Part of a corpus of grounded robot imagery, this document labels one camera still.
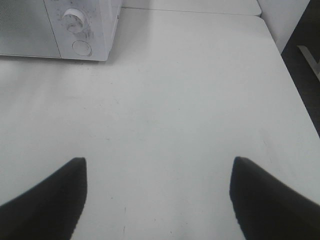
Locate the round white door button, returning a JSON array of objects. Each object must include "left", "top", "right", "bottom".
[{"left": 72, "top": 40, "right": 92, "bottom": 56}]

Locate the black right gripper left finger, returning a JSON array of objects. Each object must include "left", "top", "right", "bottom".
[{"left": 0, "top": 157, "right": 88, "bottom": 240}]

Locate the white microwave door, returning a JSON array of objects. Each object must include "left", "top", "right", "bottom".
[{"left": 0, "top": 0, "right": 61, "bottom": 58}]

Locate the white timer knob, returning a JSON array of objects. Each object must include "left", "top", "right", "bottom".
[{"left": 62, "top": 8, "right": 87, "bottom": 34}]

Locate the white microwave oven body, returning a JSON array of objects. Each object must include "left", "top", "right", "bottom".
[{"left": 44, "top": 0, "right": 123, "bottom": 62}]

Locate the white adjacent table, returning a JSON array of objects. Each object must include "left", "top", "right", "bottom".
[{"left": 122, "top": 0, "right": 262, "bottom": 17}]

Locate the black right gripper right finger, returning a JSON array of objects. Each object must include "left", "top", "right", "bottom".
[{"left": 229, "top": 156, "right": 320, "bottom": 240}]

